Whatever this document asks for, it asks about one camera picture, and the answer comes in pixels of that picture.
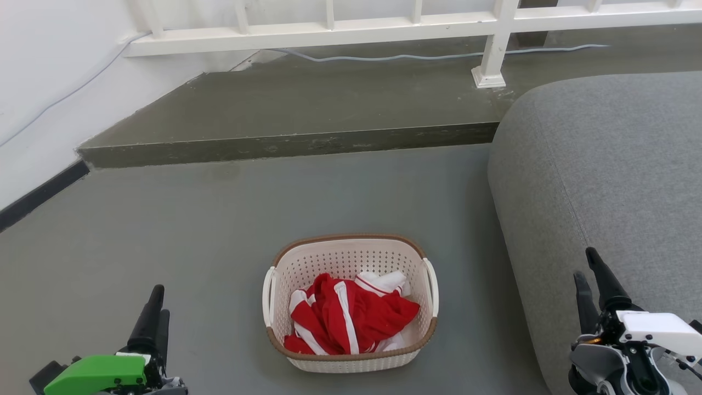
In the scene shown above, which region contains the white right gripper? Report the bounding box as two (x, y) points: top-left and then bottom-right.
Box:
(568, 247), (702, 395)

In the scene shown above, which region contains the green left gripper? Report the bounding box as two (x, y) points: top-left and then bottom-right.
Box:
(44, 284), (188, 395)

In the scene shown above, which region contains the cream perforated laundry basket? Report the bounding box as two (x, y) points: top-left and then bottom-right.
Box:
(262, 234), (439, 374)

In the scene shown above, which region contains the grey fabric sofa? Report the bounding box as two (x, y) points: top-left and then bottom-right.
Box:
(487, 71), (702, 395)

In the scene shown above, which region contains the black baseboard strip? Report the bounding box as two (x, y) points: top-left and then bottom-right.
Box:
(0, 159), (90, 234)

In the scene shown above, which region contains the red white striped garment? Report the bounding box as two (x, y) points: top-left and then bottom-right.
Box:
(284, 273), (421, 355)

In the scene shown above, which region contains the white garment red trim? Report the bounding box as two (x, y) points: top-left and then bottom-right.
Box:
(355, 270), (412, 297)

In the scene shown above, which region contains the raised concrete step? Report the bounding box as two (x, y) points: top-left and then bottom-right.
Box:
(77, 25), (702, 169)

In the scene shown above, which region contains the white railing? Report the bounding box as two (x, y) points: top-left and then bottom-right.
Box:
(123, 0), (702, 89)

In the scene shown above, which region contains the light grey cable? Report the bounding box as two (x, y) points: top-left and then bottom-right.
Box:
(0, 32), (610, 149)

